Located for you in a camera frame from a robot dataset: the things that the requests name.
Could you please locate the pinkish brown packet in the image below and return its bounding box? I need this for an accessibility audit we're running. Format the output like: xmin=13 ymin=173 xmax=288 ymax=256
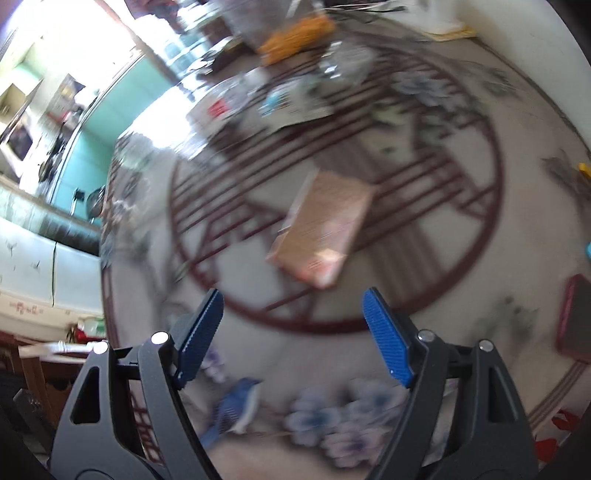
xmin=265 ymin=168 xmax=375 ymax=289

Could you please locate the dark red flat case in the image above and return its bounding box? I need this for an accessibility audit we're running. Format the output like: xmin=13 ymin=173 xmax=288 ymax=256
xmin=556 ymin=273 xmax=591 ymax=363

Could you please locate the clear bag with orange snacks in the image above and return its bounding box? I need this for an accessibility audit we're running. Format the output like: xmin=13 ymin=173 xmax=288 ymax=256
xmin=257 ymin=13 xmax=336 ymax=66

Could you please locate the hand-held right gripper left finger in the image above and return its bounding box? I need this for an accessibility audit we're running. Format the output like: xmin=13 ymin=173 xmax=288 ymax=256
xmin=50 ymin=288 xmax=225 ymax=480

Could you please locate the crumpled clear plastic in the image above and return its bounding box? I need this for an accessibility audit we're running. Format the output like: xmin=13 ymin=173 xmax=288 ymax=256
xmin=318 ymin=41 xmax=376 ymax=85

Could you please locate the printed floral tablecloth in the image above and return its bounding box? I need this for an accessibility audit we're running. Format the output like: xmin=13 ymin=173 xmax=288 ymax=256
xmin=99 ymin=0 xmax=591 ymax=480

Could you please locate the white box with blue print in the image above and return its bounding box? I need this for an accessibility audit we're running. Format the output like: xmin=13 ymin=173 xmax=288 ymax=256
xmin=259 ymin=78 xmax=334 ymax=128

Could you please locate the clear plastic bag with red label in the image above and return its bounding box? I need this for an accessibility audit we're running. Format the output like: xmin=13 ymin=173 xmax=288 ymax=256
xmin=189 ymin=74 xmax=278 ymax=136

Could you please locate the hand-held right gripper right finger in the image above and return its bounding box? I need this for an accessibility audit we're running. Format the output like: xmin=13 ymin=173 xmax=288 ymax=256
xmin=361 ymin=287 xmax=541 ymax=480

